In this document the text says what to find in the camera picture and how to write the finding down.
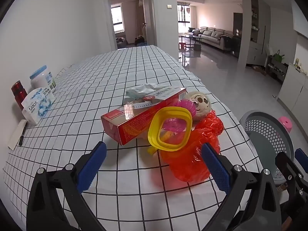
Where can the grey perforated basket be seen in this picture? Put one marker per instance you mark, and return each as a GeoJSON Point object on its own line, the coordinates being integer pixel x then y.
{"type": "Point", "coordinates": [264, 144]}

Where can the pink plastic stool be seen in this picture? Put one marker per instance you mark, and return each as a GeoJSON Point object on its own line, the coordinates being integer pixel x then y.
{"type": "Point", "coordinates": [285, 122]}

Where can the shoe rack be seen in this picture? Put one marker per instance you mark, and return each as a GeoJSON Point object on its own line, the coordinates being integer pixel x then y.
{"type": "Point", "coordinates": [276, 69]}

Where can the light blue mask packet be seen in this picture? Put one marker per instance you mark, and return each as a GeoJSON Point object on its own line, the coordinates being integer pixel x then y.
{"type": "Point", "coordinates": [142, 90]}

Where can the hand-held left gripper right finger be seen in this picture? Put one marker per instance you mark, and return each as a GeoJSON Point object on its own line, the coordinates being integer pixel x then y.
{"type": "Point", "coordinates": [215, 166]}

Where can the green bag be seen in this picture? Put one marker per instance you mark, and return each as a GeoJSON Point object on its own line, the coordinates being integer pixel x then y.
{"type": "Point", "coordinates": [278, 57]}

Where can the cardboard boxes on floor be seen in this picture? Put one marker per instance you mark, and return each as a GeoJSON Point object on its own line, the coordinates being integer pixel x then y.
{"type": "Point", "coordinates": [258, 69]}

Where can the red metal bottle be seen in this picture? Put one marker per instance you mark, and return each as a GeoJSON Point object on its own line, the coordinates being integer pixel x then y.
{"type": "Point", "coordinates": [19, 93]}

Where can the checked white tablecloth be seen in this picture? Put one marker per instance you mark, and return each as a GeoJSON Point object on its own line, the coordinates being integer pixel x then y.
{"type": "Point", "coordinates": [120, 72]}

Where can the dark coffee table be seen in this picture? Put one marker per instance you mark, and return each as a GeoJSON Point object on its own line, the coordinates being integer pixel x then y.
{"type": "Point", "coordinates": [190, 36]}

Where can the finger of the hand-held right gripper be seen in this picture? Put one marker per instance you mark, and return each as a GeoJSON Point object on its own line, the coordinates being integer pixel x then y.
{"type": "Point", "coordinates": [301, 155]}
{"type": "Point", "coordinates": [287, 166]}

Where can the bedroom window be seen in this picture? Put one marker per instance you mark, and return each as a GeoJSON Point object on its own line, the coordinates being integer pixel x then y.
{"type": "Point", "coordinates": [117, 19]}

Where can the living room window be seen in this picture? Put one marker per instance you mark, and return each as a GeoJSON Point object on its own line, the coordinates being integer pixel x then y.
{"type": "Point", "coordinates": [182, 16]}

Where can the red toothpaste box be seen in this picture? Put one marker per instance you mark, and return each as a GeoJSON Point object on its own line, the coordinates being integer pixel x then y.
{"type": "Point", "coordinates": [134, 125]}

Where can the pink plastic strainer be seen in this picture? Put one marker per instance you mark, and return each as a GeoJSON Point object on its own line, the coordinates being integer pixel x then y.
{"type": "Point", "coordinates": [187, 105]}

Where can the grey sofa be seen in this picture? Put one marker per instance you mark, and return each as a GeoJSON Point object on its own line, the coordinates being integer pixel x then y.
{"type": "Point", "coordinates": [211, 37]}

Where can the white jar with blue lid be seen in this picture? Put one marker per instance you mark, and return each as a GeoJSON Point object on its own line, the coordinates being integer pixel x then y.
{"type": "Point", "coordinates": [43, 79]}

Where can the black pen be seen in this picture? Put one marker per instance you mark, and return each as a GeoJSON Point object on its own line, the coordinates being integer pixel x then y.
{"type": "Point", "coordinates": [22, 136]}

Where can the white counter cabinet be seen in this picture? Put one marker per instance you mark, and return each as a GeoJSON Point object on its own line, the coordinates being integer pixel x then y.
{"type": "Point", "coordinates": [292, 89]}

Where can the grey box on floor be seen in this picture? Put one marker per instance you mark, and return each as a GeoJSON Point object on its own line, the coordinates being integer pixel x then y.
{"type": "Point", "coordinates": [196, 47]}

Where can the white and blue tissue pack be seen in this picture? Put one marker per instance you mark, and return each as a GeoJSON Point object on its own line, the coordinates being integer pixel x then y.
{"type": "Point", "coordinates": [36, 105]}

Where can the small red stool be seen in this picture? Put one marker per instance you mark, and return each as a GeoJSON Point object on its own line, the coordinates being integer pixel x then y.
{"type": "Point", "coordinates": [182, 46]}

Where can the red plastic bag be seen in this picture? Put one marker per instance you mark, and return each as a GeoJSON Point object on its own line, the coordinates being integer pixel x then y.
{"type": "Point", "coordinates": [187, 163]}

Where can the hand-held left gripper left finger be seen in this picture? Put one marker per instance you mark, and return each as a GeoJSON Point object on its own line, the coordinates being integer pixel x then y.
{"type": "Point", "coordinates": [92, 166]}

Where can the white paper strip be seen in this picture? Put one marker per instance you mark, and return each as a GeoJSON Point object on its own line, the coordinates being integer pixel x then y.
{"type": "Point", "coordinates": [14, 137]}

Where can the white wall cabinets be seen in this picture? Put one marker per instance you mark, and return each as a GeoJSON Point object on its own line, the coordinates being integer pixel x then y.
{"type": "Point", "coordinates": [300, 21]}

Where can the beige plush sloth toy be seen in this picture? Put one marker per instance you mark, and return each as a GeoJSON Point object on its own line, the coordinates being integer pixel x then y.
{"type": "Point", "coordinates": [204, 108]}

